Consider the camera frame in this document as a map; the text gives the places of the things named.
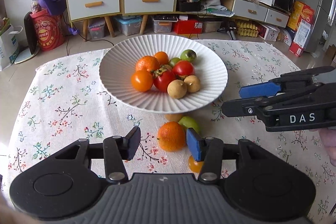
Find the green-red tomato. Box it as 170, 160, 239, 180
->
178, 116, 201, 134

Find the tan longan fruit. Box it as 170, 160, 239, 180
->
184, 75, 201, 93
164, 64, 173, 70
167, 80, 187, 99

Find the large red tomato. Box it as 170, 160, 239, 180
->
173, 60, 195, 76

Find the green tomato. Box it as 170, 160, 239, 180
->
179, 50, 197, 63
168, 57, 181, 68

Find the red tomato with stem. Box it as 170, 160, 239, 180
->
153, 67, 176, 93

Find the large orange mandarin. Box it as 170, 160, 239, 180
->
135, 56, 160, 72

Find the small orange tomato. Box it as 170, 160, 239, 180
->
154, 51, 169, 65

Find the yellow-orange tomato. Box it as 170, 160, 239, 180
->
188, 155, 204, 173

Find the brown longan fruit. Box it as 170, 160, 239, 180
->
164, 114, 183, 122

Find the yellow egg carton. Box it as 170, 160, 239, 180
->
235, 20, 259, 38

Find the floral tablecloth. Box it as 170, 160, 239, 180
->
2, 40, 335, 222

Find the white ribbed plate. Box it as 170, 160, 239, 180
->
99, 35, 228, 114

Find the red box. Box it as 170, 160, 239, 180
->
173, 19, 203, 35

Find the low wooden tv cabinet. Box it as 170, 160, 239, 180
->
175, 0, 290, 28

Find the clear storage bin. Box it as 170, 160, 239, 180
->
113, 16, 142, 36

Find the red gift bucket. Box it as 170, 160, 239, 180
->
30, 9, 65, 51

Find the white paper bag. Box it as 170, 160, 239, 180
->
0, 25, 23, 71

